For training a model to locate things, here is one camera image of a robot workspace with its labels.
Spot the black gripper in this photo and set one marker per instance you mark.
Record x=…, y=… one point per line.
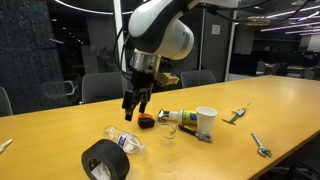
x=140, y=85

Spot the clear plastic water bottle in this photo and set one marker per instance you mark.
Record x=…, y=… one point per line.
x=124, y=139

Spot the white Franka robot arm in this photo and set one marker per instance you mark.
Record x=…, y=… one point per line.
x=156, y=23

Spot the orange black tape measure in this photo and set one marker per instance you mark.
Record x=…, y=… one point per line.
x=145, y=121

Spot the white bottle yellow label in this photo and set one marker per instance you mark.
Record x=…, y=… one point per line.
x=181, y=116

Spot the black tape roll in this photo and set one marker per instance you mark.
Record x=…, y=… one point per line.
x=111, y=155

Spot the clear plastic cup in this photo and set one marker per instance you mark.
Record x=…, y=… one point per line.
x=167, y=133

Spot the grey office chair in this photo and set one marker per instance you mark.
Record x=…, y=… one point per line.
x=198, y=78
x=4, y=103
x=103, y=87

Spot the white paper cup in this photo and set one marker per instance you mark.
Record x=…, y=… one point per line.
x=205, y=120

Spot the metal vernier caliper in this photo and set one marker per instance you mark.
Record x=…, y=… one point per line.
x=237, y=115

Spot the white paper door sign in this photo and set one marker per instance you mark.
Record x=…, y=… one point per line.
x=216, y=29

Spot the silver adjustable wrench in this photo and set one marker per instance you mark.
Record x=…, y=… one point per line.
x=259, y=144

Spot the white stick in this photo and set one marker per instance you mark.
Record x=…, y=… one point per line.
x=5, y=145

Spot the tan wrist camera box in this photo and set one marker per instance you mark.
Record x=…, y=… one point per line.
x=167, y=79

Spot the white window frame post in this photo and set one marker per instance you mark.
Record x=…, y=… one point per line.
x=118, y=20

